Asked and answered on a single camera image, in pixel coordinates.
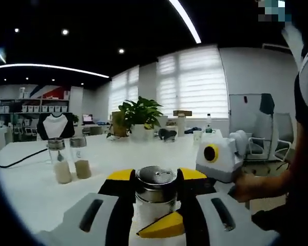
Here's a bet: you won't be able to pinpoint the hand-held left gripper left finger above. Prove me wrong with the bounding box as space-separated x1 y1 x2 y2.
38 168 137 246

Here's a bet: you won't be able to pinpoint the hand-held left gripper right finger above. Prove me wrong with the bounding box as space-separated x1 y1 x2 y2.
177 167 282 246

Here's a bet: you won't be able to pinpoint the small clear seasoning bottle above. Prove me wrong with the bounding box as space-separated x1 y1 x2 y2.
132 166 180 227

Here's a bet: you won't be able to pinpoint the tall seasoning bottle cream contents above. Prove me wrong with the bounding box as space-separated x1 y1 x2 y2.
47 137 73 185

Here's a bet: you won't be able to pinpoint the tall seasoning bottle brown contents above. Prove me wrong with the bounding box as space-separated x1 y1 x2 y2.
69 136 93 180

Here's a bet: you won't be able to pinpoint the clear water bottle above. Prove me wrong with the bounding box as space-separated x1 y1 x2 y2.
204 113 214 134

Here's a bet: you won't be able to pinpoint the white thermos bottle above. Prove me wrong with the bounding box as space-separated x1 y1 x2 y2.
177 114 186 137

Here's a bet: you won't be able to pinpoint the person's right hand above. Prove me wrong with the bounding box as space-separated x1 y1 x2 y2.
232 171 267 203

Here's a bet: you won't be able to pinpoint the grey office chair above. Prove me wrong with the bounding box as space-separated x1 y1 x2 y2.
247 136 273 161

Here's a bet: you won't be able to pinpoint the white whiteboard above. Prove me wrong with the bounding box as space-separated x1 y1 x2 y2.
228 93 273 155

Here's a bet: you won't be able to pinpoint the blue cloth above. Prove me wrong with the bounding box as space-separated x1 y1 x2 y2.
184 126 204 135

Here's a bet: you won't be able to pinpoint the white mesh office chair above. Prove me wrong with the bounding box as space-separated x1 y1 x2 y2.
273 112 295 162

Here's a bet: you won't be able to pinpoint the dark grey object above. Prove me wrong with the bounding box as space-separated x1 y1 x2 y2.
157 128 178 142

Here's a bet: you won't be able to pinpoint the dark hanging jacket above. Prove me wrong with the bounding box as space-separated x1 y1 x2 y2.
259 93 276 116

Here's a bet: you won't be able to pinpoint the person in dark clothes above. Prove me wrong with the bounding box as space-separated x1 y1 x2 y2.
251 76 308 246

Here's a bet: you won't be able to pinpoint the white cup with yellow tag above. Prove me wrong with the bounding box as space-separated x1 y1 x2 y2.
143 124 155 141

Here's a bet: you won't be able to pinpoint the white window blinds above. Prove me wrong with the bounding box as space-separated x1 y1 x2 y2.
110 45 229 119

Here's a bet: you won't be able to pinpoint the black and white shirt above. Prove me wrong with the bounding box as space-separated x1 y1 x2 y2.
36 112 75 141

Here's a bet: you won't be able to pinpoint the large green plant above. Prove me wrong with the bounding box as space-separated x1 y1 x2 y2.
106 95 165 139

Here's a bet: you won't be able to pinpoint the small open laptop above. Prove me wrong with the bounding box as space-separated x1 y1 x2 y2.
82 113 94 126

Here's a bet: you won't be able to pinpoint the brown paper bag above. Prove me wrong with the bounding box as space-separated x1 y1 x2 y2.
111 111 129 137

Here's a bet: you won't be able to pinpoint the row of white storage bins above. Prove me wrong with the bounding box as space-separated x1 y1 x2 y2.
5 105 69 113

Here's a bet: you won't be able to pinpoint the white chest-worn device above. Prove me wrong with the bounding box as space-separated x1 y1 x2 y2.
281 24 308 114

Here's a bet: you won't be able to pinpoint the white storage shelf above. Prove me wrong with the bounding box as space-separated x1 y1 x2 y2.
0 87 72 114

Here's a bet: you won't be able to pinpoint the curved ceiling light strip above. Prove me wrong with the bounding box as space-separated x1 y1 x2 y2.
0 63 110 78
168 0 202 45

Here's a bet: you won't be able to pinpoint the round ceiling spotlights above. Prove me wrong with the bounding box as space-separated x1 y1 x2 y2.
13 27 126 83

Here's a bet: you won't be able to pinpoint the black table cable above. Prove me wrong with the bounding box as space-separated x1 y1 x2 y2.
0 148 51 169

